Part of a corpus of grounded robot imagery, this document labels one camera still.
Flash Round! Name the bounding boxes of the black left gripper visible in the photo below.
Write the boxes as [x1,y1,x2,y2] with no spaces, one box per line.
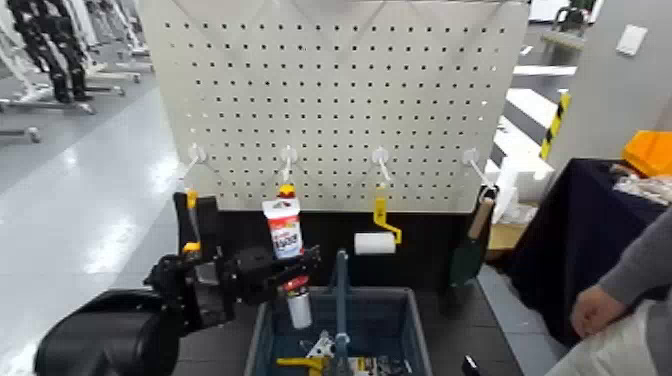
[232,245,323,305]

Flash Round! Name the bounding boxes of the red white glue tube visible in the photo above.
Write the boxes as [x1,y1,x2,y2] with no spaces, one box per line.
[261,196,314,331]

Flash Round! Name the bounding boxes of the person's hand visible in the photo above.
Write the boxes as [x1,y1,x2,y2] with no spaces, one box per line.
[571,284,629,338]

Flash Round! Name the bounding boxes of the yellow white packaged item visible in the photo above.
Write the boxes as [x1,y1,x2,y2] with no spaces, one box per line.
[348,355,405,376]

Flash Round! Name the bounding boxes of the yellow paint roller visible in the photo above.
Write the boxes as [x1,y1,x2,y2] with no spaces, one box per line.
[354,196,403,257]

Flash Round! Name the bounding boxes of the white pegboard hook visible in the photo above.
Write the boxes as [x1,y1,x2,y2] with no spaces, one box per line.
[280,146,299,185]
[371,146,394,186]
[180,144,209,182]
[461,148,497,190]

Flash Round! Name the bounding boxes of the black backing panel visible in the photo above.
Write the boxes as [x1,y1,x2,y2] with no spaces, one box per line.
[174,193,492,290]

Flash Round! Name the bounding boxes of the brown cardboard box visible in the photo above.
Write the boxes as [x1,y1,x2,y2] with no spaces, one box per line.
[485,201,539,261]

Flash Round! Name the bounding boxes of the table with black cloth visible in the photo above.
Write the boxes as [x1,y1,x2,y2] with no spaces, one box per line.
[511,157,672,350]

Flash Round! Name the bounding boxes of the white perforated pegboard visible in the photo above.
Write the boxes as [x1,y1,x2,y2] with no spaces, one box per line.
[137,0,530,214]

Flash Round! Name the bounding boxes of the white foam block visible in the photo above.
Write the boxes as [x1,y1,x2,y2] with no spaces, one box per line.
[483,154,555,224]

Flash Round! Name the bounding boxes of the clear plastic bags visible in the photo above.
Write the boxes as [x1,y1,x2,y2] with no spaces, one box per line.
[611,165,672,207]

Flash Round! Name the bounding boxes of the white platform steps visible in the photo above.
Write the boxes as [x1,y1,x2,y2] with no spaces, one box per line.
[493,63,579,164]

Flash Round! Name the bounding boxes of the orange plastic bin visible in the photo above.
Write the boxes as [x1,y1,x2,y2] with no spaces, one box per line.
[620,130,672,180]

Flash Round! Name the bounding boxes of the black humanoid robot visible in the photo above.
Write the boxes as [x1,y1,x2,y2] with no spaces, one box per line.
[7,0,93,104]

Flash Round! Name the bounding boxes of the grey chair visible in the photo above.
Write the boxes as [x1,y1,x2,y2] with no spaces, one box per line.
[540,5,592,67]

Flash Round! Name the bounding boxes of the white metal bracket tool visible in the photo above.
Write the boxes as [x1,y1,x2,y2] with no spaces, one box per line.
[300,330,337,361]

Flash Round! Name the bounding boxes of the blue plastic crate with handle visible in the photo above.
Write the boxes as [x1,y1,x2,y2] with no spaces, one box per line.
[243,249,434,376]

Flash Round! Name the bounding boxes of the yellow handled tool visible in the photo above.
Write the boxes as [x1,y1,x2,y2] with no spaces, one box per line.
[276,356,329,376]

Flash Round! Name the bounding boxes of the wooden handled green trowel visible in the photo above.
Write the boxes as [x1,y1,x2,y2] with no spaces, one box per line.
[448,186,500,287]

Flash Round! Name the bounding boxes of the yellow black striped post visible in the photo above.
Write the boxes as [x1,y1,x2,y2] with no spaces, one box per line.
[539,91,572,161]

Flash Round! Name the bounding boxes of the white metal stand frame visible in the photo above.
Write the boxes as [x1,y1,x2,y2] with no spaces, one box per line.
[0,20,98,146]
[78,0,156,98]

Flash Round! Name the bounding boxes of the white wall plate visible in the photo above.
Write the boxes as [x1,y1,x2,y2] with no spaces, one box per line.
[615,24,650,57]

